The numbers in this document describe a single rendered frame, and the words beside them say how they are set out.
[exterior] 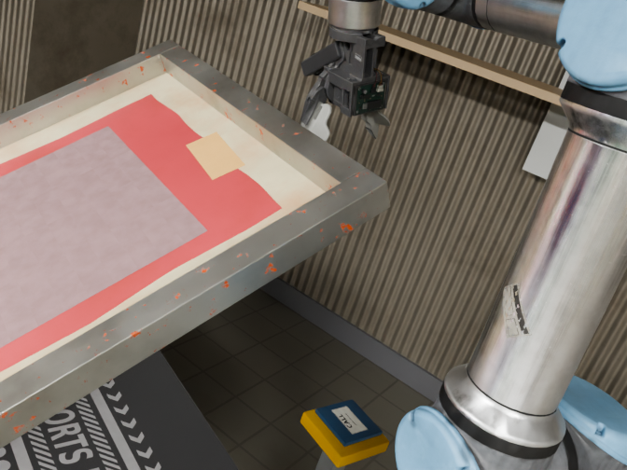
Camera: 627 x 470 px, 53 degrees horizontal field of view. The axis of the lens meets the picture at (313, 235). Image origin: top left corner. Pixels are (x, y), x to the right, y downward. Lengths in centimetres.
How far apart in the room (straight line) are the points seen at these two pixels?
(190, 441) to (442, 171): 205
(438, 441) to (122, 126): 67
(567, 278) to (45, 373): 46
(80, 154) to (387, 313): 241
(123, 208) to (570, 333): 55
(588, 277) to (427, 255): 251
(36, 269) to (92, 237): 7
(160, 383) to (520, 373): 84
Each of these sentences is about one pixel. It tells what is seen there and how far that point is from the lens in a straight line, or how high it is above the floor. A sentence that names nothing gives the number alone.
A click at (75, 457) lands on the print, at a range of 113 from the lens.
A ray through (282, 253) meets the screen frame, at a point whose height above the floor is 147.
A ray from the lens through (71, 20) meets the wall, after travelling 385.
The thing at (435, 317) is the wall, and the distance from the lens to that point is 310.
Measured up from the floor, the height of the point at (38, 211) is 136.
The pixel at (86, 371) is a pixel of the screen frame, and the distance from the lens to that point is 63.
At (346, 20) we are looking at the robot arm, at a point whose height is 169.
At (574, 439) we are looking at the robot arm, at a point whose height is 141.
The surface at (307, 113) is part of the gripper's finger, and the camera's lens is 98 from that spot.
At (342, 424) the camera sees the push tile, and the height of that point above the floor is 97.
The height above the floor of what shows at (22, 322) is 132.
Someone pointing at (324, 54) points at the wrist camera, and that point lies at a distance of 99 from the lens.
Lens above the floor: 175
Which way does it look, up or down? 23 degrees down
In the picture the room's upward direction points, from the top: 18 degrees clockwise
